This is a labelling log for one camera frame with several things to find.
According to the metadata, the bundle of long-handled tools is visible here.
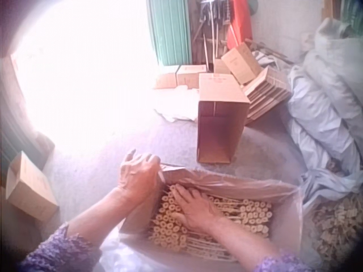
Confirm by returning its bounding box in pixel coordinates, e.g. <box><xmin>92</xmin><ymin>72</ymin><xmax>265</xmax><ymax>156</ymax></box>
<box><xmin>192</xmin><ymin>0</ymin><xmax>234</xmax><ymax>72</ymax></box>

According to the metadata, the small cardboard box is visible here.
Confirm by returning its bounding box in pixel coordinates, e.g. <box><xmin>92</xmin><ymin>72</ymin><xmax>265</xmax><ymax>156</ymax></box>
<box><xmin>154</xmin><ymin>72</ymin><xmax>179</xmax><ymax>90</ymax></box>
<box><xmin>176</xmin><ymin>64</ymin><xmax>208</xmax><ymax>90</ymax></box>
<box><xmin>213</xmin><ymin>58</ymin><xmax>232</xmax><ymax>75</ymax></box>

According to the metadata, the red cloth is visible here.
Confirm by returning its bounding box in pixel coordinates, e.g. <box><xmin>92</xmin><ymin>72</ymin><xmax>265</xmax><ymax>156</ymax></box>
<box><xmin>226</xmin><ymin>0</ymin><xmax>254</xmax><ymax>51</ymax></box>

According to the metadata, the batch of packed food skewers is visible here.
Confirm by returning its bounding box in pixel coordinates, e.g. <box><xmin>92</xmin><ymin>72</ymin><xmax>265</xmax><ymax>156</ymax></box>
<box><xmin>147</xmin><ymin>184</ymin><xmax>273</xmax><ymax>263</ymax></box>

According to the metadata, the green corrugated panel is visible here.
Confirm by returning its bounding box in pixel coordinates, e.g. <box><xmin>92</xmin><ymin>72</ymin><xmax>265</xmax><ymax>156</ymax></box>
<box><xmin>146</xmin><ymin>0</ymin><xmax>194</xmax><ymax>67</ymax></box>

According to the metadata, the open brown cardboard box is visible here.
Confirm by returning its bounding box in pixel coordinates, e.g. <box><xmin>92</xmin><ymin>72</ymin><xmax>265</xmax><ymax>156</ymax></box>
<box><xmin>5</xmin><ymin>151</ymin><xmax>60</xmax><ymax>222</ymax></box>

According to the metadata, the heap of white sacks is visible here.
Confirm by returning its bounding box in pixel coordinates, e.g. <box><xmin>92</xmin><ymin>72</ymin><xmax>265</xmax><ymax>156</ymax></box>
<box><xmin>286</xmin><ymin>16</ymin><xmax>363</xmax><ymax>206</ymax></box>

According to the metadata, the large brown cardboard carton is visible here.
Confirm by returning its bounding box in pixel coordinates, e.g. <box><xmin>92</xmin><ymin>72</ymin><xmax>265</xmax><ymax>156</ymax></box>
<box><xmin>119</xmin><ymin>163</ymin><xmax>305</xmax><ymax>269</ymax></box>

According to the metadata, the stack of flattened cartons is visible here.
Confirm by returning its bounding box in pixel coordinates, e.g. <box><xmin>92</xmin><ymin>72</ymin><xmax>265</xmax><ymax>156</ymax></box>
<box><xmin>243</xmin><ymin>66</ymin><xmax>293</xmax><ymax>126</ymax></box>

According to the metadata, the tilted closed cardboard box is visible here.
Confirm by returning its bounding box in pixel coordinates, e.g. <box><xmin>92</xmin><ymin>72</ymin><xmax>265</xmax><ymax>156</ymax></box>
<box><xmin>221</xmin><ymin>42</ymin><xmax>263</xmax><ymax>86</ymax></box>

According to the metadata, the loose heap of skewers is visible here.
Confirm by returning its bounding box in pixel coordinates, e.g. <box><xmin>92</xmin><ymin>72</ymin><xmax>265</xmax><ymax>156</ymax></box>
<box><xmin>307</xmin><ymin>194</ymin><xmax>363</xmax><ymax>263</ymax></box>

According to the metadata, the person's right hand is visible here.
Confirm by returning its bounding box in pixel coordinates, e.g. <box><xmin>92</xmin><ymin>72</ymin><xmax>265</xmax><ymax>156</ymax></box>
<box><xmin>169</xmin><ymin>183</ymin><xmax>225</xmax><ymax>236</ymax></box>

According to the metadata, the person's left hand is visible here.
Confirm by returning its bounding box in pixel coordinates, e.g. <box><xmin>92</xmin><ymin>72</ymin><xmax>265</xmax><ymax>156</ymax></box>
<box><xmin>118</xmin><ymin>151</ymin><xmax>162</xmax><ymax>201</ymax></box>

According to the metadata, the white plastic sheet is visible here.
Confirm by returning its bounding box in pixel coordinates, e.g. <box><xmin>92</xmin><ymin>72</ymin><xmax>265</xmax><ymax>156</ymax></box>
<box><xmin>154</xmin><ymin>84</ymin><xmax>202</xmax><ymax>123</ymax></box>

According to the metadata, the tall open cardboard box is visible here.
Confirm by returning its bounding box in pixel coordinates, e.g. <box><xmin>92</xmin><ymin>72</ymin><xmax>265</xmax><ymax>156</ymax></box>
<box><xmin>196</xmin><ymin>73</ymin><xmax>251</xmax><ymax>164</ymax></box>

